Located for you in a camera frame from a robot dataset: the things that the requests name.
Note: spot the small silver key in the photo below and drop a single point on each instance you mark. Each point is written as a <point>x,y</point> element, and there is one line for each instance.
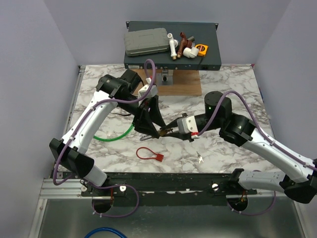
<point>200,159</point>

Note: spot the white pvc pipe fitting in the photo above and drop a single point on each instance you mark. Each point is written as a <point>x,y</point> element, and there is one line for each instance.
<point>173,43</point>

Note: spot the grey metal stand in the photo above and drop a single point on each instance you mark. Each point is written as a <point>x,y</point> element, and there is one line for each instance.
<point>164,77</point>

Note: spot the brown pipe valve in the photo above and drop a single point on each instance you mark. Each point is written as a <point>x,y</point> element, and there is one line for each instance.
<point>184,43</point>

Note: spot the wooden board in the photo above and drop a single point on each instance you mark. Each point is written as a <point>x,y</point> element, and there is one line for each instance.
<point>185,83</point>

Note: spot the aluminium extrusion rail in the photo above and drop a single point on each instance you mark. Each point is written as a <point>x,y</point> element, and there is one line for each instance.
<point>71,189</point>

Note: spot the white pvc elbow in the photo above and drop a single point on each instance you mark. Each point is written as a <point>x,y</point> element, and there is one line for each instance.
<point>190,52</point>

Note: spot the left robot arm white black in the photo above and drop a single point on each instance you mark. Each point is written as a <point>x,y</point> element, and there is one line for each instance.
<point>111,92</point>

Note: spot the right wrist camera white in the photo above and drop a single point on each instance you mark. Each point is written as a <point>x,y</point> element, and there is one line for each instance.
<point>188,125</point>

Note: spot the grey plastic case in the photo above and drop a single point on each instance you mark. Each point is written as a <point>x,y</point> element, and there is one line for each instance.
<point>145,42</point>

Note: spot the brass padlock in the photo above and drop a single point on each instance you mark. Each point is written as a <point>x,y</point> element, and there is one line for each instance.
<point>161,133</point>

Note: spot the black mounting rail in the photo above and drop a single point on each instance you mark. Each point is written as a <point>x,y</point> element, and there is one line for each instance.
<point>167,189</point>

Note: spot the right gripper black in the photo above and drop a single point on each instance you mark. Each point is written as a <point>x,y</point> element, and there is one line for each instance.
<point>183,136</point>

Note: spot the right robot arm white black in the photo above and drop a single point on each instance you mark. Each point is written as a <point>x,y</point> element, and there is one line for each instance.
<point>297,175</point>

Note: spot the red cable seal lock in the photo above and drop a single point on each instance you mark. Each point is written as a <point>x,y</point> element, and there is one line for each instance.
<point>151,156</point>

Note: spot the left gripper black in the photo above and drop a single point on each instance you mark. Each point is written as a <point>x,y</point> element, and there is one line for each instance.
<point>148,109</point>

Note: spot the yellow tape measure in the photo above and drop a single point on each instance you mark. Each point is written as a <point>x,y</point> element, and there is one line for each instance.
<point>202,50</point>

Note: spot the dark network switch box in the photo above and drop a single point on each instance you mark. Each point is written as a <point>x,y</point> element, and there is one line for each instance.
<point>203,33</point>

